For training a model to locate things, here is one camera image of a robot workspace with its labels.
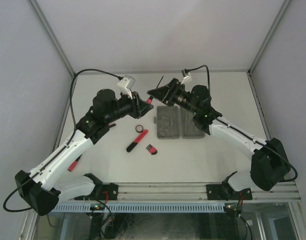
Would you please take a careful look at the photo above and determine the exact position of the blue slotted cable duct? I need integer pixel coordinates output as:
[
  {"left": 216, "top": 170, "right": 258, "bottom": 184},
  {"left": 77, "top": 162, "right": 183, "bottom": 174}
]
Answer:
[{"left": 51, "top": 202, "right": 225, "bottom": 214}]

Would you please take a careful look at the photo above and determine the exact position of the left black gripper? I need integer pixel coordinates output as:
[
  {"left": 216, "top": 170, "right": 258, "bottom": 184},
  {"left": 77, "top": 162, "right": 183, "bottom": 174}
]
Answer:
[{"left": 105, "top": 89, "right": 153, "bottom": 124}]

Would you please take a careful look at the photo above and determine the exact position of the grey plastic tool case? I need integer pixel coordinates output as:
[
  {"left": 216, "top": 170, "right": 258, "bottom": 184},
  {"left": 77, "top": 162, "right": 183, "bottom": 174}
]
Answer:
[{"left": 154, "top": 106, "right": 205, "bottom": 140}]

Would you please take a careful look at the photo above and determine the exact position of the long red black screwdriver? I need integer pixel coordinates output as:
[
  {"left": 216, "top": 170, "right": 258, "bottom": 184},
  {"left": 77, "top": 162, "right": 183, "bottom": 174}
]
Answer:
[{"left": 67, "top": 155, "right": 81, "bottom": 172}]

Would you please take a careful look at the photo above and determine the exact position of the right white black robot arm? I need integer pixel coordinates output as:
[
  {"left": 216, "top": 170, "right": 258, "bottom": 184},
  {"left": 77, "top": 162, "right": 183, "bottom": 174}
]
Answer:
[{"left": 147, "top": 78, "right": 291, "bottom": 200}]

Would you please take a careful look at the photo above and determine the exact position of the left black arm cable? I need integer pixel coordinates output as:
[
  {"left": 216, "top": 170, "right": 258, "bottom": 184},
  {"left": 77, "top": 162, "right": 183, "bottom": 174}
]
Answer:
[{"left": 2, "top": 68, "right": 124, "bottom": 213}]

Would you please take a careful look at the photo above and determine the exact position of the black tape roll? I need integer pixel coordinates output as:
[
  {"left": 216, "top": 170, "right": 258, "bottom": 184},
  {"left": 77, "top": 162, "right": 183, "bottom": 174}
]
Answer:
[{"left": 135, "top": 124, "right": 144, "bottom": 133}]

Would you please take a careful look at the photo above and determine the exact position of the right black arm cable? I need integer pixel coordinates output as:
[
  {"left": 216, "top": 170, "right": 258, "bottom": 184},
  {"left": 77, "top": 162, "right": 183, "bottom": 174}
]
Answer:
[{"left": 187, "top": 64, "right": 299, "bottom": 183}]

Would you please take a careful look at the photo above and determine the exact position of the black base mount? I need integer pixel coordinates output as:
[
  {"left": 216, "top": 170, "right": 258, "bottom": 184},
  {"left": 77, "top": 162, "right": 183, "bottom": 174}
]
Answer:
[
  {"left": 74, "top": 183, "right": 119, "bottom": 201},
  {"left": 206, "top": 183, "right": 253, "bottom": 201}
]

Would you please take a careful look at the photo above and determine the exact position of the red black utility knife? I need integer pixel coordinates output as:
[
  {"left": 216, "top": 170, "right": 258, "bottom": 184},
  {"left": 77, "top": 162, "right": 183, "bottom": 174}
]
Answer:
[{"left": 126, "top": 129, "right": 149, "bottom": 153}]

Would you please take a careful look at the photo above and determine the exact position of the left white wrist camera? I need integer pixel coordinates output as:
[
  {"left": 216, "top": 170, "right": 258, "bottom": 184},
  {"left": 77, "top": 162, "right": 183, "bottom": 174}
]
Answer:
[{"left": 117, "top": 75, "right": 136, "bottom": 100}]

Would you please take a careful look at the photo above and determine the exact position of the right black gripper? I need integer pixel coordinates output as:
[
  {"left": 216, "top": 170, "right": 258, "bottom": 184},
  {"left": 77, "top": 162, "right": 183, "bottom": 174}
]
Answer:
[{"left": 147, "top": 78, "right": 199, "bottom": 116}]

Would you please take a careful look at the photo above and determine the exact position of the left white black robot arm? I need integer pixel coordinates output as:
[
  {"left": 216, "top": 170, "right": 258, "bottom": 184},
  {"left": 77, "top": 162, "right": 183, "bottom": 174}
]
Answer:
[{"left": 15, "top": 89, "right": 153, "bottom": 216}]

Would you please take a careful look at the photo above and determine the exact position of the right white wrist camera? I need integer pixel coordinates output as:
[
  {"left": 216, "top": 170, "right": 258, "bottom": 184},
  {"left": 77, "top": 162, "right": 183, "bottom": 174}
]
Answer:
[{"left": 181, "top": 69, "right": 192, "bottom": 85}]

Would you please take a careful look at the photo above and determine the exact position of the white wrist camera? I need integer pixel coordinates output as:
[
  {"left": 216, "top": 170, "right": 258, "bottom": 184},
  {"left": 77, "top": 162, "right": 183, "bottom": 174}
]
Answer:
[
  {"left": 117, "top": 75, "right": 136, "bottom": 100},
  {"left": 181, "top": 69, "right": 192, "bottom": 85}
]

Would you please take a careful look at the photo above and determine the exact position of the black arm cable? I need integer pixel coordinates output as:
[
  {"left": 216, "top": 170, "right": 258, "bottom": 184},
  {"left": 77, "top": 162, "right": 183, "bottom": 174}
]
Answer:
[
  {"left": 187, "top": 64, "right": 299, "bottom": 183},
  {"left": 2, "top": 68, "right": 124, "bottom": 213}
]

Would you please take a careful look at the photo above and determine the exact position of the aluminium front rail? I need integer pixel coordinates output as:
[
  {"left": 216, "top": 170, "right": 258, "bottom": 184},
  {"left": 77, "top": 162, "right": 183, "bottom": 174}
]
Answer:
[{"left": 29, "top": 181, "right": 302, "bottom": 201}]

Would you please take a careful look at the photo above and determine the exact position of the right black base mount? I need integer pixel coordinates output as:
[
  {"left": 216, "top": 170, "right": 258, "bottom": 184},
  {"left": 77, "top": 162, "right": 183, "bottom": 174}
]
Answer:
[{"left": 206, "top": 183, "right": 253, "bottom": 201}]

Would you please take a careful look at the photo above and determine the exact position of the short red black screwdriver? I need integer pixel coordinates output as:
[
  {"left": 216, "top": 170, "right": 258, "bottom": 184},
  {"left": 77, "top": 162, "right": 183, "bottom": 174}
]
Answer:
[{"left": 146, "top": 76, "right": 164, "bottom": 105}]

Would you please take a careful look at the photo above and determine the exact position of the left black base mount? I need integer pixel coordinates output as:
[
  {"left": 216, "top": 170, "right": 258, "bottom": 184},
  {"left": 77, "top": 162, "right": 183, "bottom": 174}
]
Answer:
[{"left": 74, "top": 183, "right": 119, "bottom": 201}]

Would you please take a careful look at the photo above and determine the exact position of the red hex key set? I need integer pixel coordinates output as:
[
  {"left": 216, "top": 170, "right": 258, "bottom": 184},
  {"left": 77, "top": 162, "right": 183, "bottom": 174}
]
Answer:
[{"left": 145, "top": 144, "right": 158, "bottom": 155}]

